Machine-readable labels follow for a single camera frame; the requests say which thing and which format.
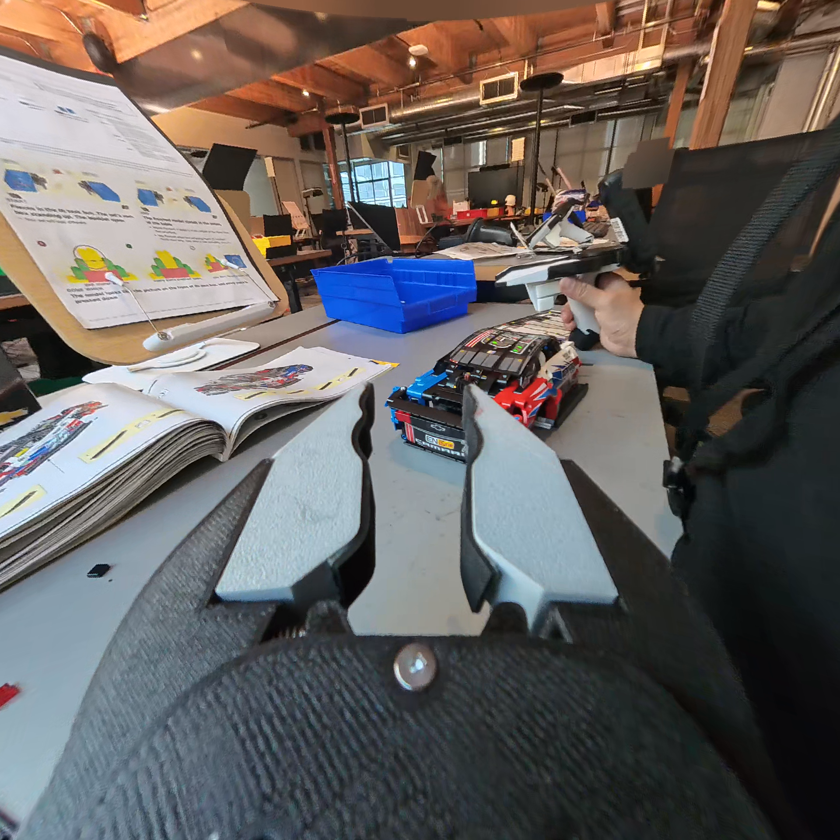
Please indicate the red plastic bin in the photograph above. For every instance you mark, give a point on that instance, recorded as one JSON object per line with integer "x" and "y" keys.
{"x": 479, "y": 214}

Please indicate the printed paper sheet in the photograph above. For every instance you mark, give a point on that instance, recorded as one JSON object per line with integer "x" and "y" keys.
{"x": 479, "y": 250}

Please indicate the black keyboard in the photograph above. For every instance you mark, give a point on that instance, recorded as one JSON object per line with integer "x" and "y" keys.
{"x": 597, "y": 229}

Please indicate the printed instruction sheet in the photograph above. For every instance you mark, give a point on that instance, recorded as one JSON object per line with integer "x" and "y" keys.
{"x": 98, "y": 164}

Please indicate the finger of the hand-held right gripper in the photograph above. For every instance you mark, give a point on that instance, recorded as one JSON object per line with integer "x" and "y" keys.
{"x": 564, "y": 260}
{"x": 564, "y": 275}

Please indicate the small red brick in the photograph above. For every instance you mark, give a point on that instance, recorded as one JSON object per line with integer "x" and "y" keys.
{"x": 8, "y": 695}

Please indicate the black hand-held scanner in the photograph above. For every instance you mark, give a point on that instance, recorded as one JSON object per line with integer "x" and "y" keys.
{"x": 489, "y": 233}

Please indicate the yellow plastic bin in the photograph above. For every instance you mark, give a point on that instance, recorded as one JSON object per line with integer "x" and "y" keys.
{"x": 272, "y": 241}

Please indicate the toy brick race car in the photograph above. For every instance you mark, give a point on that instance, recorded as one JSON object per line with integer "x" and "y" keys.
{"x": 499, "y": 387}

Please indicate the holographic sticker sheet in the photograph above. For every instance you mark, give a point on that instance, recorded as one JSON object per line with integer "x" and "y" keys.
{"x": 538, "y": 320}

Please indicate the person's right hand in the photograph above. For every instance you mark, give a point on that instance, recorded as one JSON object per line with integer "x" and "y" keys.
{"x": 617, "y": 315}

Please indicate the blue plastic bin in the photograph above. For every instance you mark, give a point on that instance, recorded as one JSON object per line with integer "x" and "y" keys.
{"x": 394, "y": 302}

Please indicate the person's right forearm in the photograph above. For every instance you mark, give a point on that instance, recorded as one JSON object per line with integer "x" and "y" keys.
{"x": 676, "y": 341}

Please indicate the black flag panel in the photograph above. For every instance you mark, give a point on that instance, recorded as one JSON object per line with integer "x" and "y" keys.
{"x": 377, "y": 226}
{"x": 229, "y": 167}

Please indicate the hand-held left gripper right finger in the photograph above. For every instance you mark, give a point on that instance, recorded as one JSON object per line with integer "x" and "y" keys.
{"x": 531, "y": 518}

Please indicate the white pistol grip device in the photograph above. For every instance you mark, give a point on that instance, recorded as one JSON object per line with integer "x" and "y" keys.
{"x": 564, "y": 229}

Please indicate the small black brick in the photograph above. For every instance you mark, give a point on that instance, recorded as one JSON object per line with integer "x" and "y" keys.
{"x": 98, "y": 570}

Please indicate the black toy set box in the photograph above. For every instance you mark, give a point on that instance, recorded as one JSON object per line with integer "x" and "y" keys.
{"x": 16, "y": 387}

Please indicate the person's black clothing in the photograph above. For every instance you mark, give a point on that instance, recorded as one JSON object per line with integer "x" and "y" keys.
{"x": 774, "y": 590}

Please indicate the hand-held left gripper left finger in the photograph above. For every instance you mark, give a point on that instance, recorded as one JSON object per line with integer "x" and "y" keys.
{"x": 302, "y": 512}

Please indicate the wooden book stand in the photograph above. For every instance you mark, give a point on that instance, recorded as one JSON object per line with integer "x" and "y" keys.
{"x": 79, "y": 334}

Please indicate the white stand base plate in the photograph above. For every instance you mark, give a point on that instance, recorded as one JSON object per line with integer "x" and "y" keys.
{"x": 223, "y": 346}

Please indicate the black computer monitor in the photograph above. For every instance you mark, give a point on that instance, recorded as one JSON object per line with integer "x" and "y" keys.
{"x": 495, "y": 187}

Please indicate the black disc-topped pole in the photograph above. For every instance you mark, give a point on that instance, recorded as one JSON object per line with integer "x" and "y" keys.
{"x": 344, "y": 157}
{"x": 539, "y": 131}

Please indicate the open instruction booklet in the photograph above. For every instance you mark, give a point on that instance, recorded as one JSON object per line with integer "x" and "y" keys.
{"x": 131, "y": 446}

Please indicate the white air vent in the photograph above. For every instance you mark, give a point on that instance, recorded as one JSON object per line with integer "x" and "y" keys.
{"x": 499, "y": 88}
{"x": 374, "y": 117}

